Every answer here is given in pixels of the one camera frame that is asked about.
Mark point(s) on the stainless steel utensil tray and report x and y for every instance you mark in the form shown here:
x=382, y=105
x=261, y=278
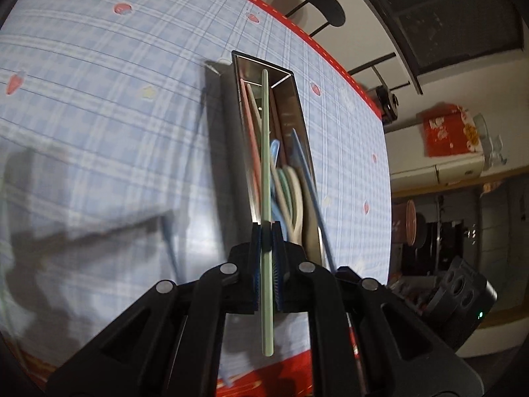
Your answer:
x=289, y=99

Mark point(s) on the beige spoon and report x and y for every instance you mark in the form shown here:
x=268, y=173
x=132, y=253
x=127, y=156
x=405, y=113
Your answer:
x=297, y=198

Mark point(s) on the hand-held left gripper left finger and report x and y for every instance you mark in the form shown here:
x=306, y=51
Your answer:
x=257, y=256

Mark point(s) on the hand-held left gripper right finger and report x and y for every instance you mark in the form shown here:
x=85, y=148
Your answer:
x=277, y=264

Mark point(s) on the black appliance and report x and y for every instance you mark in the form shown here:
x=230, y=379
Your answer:
x=496, y=223

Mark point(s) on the green chopstick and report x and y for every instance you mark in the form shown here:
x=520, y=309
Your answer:
x=265, y=153

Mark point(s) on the brown trash bin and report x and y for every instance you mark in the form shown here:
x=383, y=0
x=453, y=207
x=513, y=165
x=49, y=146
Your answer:
x=405, y=223

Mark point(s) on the blue spoon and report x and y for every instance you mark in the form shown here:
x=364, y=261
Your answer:
x=276, y=149

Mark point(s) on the brown rice cooker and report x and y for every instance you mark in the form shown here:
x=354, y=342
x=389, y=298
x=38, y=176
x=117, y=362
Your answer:
x=388, y=103

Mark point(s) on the green spoon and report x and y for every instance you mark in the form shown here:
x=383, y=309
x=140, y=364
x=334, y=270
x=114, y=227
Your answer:
x=284, y=180

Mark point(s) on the clear plastic container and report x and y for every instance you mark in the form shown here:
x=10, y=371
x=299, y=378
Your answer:
x=489, y=144

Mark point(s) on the red printed cloth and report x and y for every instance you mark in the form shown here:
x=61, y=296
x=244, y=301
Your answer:
x=446, y=132

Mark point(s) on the black round chair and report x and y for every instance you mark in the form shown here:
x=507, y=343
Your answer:
x=326, y=4

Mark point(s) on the pink chopstick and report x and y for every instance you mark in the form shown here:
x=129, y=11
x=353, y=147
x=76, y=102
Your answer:
x=250, y=140

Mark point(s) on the cream refrigerator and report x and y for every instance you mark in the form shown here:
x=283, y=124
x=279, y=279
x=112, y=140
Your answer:
x=438, y=173

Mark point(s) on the black metal rack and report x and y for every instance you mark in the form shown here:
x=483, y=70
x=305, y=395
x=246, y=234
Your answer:
x=372, y=64

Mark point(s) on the dark window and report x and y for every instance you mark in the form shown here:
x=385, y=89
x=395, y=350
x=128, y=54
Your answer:
x=454, y=16

